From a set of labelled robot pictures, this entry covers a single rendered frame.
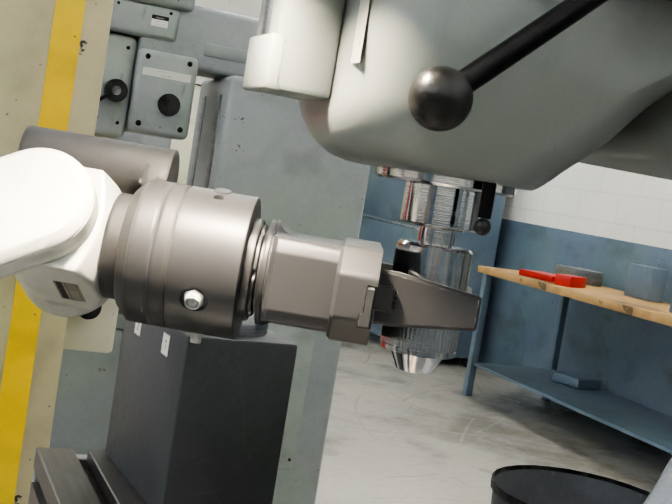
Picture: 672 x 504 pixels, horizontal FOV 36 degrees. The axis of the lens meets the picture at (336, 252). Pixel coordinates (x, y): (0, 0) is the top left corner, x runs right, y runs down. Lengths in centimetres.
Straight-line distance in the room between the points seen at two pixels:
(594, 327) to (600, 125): 668
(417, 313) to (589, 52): 17
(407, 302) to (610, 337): 653
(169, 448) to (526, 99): 60
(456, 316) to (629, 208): 655
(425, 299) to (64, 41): 176
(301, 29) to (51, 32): 174
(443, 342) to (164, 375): 50
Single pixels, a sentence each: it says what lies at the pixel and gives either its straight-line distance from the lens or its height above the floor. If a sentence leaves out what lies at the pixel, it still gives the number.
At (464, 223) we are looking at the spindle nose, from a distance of 61.
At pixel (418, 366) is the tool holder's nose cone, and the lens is 62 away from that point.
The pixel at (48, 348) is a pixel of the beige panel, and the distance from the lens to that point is 234.
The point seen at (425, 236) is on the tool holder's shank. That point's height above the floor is 127.
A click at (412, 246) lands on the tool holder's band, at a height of 127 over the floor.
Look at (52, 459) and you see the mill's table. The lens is 121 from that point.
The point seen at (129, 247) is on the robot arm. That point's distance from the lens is 60.
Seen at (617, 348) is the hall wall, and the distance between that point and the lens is 706.
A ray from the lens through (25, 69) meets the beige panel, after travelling 228.
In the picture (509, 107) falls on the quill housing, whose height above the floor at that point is 135.
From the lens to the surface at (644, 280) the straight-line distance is 642.
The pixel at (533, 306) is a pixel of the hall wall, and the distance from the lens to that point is 785.
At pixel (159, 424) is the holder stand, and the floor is 103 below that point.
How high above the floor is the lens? 130
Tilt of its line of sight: 4 degrees down
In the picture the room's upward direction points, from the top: 9 degrees clockwise
